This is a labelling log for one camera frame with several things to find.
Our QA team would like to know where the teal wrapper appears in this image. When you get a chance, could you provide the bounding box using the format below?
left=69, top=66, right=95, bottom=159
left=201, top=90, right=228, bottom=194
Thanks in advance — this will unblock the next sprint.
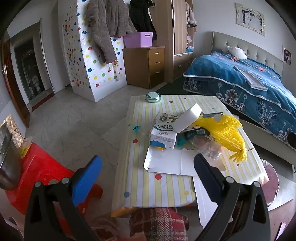
left=175, top=134, right=193, bottom=149

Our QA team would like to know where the gold patterned bag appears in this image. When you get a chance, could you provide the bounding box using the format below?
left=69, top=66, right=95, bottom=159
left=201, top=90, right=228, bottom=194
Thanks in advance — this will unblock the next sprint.
left=0, top=113, right=25, bottom=150

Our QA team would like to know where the white cardboard sheet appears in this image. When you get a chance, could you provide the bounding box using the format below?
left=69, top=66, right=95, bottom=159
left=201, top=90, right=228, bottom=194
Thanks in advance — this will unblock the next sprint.
left=193, top=175, right=234, bottom=229

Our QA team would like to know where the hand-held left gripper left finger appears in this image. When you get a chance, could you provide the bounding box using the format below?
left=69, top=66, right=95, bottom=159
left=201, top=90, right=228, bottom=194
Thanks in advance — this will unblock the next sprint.
left=24, top=156, right=102, bottom=241

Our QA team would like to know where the round metal tin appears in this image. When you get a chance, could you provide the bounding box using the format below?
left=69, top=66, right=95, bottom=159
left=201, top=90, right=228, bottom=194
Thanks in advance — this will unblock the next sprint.
left=145, top=92, right=162, bottom=102

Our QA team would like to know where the purple plastic basket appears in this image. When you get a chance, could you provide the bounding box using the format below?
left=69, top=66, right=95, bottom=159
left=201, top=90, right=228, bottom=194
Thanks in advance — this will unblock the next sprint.
left=123, top=32, right=154, bottom=48

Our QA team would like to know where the bed with blue blanket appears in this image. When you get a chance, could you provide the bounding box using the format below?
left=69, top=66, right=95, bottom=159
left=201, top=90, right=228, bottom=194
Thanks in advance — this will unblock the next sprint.
left=183, top=50, right=296, bottom=147

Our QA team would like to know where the pink hanging garment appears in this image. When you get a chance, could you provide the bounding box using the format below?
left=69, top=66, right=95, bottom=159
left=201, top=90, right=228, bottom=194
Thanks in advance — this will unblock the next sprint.
left=186, top=2, right=197, bottom=28

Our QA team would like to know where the brown wooden door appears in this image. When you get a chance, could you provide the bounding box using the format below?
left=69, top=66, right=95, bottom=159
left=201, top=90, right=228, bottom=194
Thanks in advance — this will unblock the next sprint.
left=0, top=38, right=30, bottom=128

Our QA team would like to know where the beige upholstered bed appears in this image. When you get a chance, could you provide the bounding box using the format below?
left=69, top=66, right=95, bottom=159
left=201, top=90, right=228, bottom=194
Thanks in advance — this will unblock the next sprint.
left=183, top=31, right=296, bottom=153

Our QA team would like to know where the white dotted cabinet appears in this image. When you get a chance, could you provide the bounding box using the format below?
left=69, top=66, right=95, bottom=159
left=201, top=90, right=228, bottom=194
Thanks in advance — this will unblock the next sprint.
left=58, top=0, right=127, bottom=102

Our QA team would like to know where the black jacket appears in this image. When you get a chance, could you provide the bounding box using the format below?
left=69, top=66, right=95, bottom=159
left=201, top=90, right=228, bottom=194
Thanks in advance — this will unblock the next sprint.
left=129, top=0, right=158, bottom=40

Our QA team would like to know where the yellow foam net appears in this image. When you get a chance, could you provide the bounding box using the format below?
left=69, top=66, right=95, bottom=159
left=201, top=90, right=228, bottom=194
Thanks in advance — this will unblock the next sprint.
left=192, top=114, right=247, bottom=162

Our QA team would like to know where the folded grey cloth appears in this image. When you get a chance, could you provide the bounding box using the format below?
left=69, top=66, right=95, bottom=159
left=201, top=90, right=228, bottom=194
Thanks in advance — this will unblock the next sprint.
left=233, top=66, right=269, bottom=91

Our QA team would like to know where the wall poster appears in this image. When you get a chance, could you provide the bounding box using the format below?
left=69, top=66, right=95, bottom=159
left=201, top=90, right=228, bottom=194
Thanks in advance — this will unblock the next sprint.
left=235, top=3, right=266, bottom=37

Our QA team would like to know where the red plastic stool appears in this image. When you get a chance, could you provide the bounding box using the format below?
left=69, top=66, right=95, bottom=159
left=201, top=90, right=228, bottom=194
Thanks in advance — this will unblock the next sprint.
left=5, top=142, right=103, bottom=234

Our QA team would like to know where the wooden wardrobe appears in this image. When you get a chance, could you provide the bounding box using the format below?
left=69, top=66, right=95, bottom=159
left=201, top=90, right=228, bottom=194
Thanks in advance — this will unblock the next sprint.
left=171, top=0, right=195, bottom=84

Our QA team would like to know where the white foam block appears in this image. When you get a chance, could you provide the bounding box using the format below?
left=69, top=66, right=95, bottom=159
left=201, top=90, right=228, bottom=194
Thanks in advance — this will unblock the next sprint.
left=174, top=103, right=202, bottom=133

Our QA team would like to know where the dark green floor mat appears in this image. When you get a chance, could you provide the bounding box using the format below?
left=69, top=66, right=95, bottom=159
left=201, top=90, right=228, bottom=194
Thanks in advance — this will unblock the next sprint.
left=155, top=77, right=195, bottom=93

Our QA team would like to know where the white pillow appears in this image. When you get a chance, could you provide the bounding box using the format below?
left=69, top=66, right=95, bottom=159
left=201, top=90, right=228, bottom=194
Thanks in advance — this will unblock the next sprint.
left=226, top=46, right=249, bottom=59

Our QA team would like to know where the wooden drawer cabinet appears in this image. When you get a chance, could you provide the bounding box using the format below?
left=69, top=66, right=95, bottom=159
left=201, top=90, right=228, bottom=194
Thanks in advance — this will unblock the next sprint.
left=122, top=46, right=166, bottom=90

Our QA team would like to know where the grey quilted jacket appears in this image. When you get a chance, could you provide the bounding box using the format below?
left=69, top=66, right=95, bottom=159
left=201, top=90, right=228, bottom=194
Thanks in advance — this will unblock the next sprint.
left=85, top=0, right=137, bottom=63

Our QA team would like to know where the small wall photo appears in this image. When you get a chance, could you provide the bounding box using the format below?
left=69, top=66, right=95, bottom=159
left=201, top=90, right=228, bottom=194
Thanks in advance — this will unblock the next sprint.
left=282, top=45, right=292, bottom=66

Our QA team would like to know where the white milk carton box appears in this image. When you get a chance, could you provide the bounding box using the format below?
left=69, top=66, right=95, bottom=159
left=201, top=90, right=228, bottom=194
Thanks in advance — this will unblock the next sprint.
left=149, top=112, right=178, bottom=150

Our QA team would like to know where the clear bag with small doll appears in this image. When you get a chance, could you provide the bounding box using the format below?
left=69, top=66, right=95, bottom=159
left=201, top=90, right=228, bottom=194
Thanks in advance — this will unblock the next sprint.
left=187, top=130, right=223, bottom=163

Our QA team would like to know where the white cardboard box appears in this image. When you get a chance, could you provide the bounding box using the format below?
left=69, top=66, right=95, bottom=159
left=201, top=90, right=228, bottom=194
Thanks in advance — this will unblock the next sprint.
left=143, top=146, right=199, bottom=176

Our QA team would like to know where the dark metal bin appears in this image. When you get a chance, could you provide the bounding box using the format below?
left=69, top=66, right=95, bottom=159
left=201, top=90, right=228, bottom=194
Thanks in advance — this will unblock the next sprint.
left=0, top=126, right=23, bottom=190

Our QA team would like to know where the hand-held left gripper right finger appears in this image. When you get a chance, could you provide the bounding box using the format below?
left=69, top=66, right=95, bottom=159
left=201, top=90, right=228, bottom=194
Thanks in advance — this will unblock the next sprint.
left=194, top=153, right=270, bottom=241

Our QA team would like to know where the pink plastic bag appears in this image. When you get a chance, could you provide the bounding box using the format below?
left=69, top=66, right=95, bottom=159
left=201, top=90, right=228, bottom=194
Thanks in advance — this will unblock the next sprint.
left=261, top=159, right=281, bottom=207

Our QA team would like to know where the striped dotted tablecloth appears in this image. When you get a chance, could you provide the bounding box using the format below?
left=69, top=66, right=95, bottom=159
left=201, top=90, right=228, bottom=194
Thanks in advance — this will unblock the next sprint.
left=111, top=95, right=270, bottom=217

